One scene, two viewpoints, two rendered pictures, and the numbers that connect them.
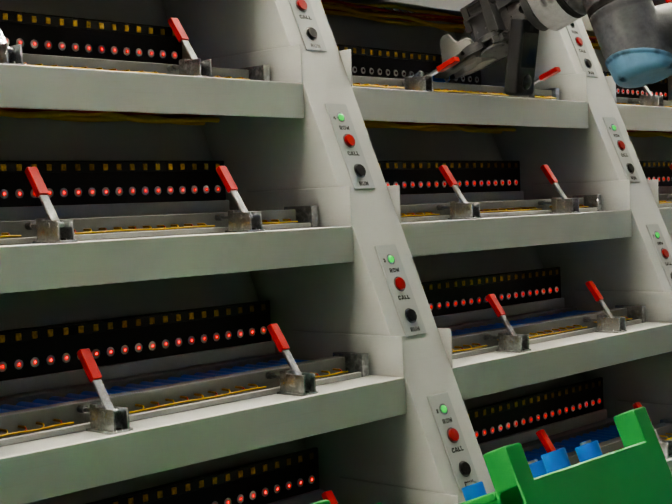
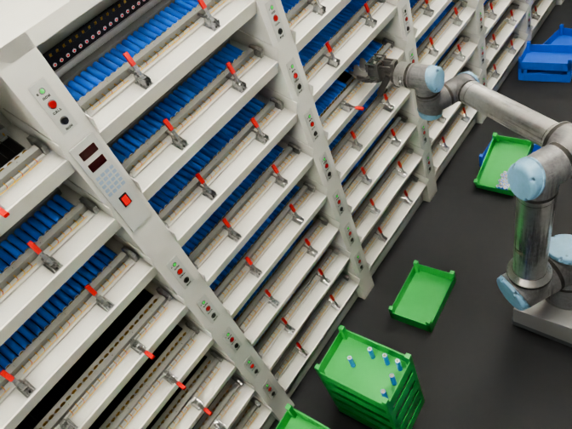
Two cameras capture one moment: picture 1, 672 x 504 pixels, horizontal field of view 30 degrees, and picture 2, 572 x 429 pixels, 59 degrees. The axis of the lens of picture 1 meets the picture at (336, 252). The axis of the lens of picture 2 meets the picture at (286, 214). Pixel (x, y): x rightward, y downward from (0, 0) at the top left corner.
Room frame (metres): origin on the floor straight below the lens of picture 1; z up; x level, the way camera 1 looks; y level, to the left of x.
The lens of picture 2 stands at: (0.08, -0.21, 2.08)
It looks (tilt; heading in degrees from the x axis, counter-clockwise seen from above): 43 degrees down; 14
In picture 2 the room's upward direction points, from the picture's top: 25 degrees counter-clockwise
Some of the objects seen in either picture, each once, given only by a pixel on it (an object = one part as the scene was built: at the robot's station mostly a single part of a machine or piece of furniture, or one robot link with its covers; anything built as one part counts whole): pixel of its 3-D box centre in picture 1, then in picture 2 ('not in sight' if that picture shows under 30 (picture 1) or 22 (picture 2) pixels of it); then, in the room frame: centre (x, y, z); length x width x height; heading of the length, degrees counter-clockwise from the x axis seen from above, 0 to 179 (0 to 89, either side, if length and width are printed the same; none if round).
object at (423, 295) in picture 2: not in sight; (422, 294); (1.46, -0.30, 0.04); 0.30 x 0.20 x 0.08; 143
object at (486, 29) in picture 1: (508, 20); (383, 70); (1.81, -0.36, 1.04); 0.12 x 0.08 x 0.09; 49
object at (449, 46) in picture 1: (449, 52); (357, 71); (1.86, -0.27, 1.04); 0.09 x 0.03 x 0.06; 53
